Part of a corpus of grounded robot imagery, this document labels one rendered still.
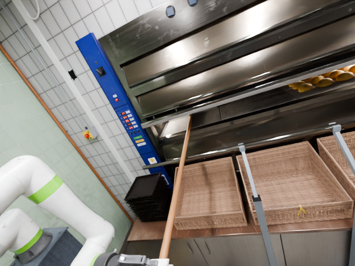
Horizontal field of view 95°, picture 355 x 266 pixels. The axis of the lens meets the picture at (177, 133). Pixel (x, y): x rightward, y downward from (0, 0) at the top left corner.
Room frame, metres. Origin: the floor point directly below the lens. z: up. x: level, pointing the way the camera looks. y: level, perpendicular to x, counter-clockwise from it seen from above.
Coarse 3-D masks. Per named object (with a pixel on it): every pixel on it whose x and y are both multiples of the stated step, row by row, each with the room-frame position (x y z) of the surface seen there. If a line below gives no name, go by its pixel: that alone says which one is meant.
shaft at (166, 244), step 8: (184, 144) 1.07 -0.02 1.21; (184, 152) 0.97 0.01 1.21; (184, 160) 0.90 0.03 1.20; (176, 184) 0.69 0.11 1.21; (176, 192) 0.64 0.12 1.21; (176, 200) 0.60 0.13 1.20; (168, 216) 0.53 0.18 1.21; (168, 224) 0.49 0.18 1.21; (168, 232) 0.45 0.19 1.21; (168, 240) 0.42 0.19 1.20; (168, 248) 0.40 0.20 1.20; (160, 256) 0.38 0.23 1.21
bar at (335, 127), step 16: (320, 128) 0.70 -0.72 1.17; (336, 128) 0.66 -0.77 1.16; (240, 144) 0.85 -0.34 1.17; (256, 144) 0.80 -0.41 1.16; (176, 160) 0.98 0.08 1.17; (352, 160) 0.56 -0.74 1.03; (256, 192) 0.65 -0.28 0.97; (256, 208) 0.62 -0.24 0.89; (352, 240) 0.49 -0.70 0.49; (272, 256) 0.61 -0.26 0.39; (352, 256) 0.48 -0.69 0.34
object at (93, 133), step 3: (87, 129) 1.55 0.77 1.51; (90, 129) 1.55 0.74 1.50; (93, 129) 1.58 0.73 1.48; (81, 132) 1.56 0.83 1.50; (84, 132) 1.55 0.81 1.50; (90, 132) 1.53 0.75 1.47; (93, 132) 1.56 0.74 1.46; (96, 132) 1.59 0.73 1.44; (84, 135) 1.56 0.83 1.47; (90, 135) 1.54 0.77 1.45; (93, 135) 1.54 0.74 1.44; (96, 135) 1.57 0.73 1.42; (87, 138) 1.56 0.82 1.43; (90, 138) 1.54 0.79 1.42; (93, 138) 1.54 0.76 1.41
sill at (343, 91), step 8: (344, 88) 0.96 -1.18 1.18; (352, 88) 0.92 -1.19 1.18; (312, 96) 1.03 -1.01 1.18; (320, 96) 0.99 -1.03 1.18; (328, 96) 0.97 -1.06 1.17; (336, 96) 0.95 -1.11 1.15; (280, 104) 1.11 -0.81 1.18; (288, 104) 1.06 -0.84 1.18; (296, 104) 1.03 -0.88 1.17; (304, 104) 1.01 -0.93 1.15; (256, 112) 1.14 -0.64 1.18; (264, 112) 1.10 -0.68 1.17; (272, 112) 1.08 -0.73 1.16; (224, 120) 1.24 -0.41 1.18; (232, 120) 1.18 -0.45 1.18; (240, 120) 1.16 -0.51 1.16; (248, 120) 1.14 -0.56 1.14; (200, 128) 1.29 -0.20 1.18; (208, 128) 1.25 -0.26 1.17; (216, 128) 1.23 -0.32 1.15; (168, 136) 1.41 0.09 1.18; (176, 136) 1.35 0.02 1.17; (184, 136) 1.33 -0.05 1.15
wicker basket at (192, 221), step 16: (224, 160) 1.20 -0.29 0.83; (176, 176) 1.30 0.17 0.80; (208, 176) 1.23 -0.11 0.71; (224, 176) 1.17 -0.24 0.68; (192, 192) 1.25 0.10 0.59; (208, 192) 1.16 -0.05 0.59; (224, 192) 1.09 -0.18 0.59; (240, 192) 1.02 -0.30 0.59; (176, 208) 1.06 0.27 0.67; (192, 208) 1.07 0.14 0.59; (208, 208) 1.00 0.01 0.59; (224, 208) 0.94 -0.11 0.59; (240, 208) 0.88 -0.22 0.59; (176, 224) 0.93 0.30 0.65; (192, 224) 0.92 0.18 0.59; (208, 224) 0.84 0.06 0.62; (224, 224) 0.80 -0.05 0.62; (240, 224) 0.76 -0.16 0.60
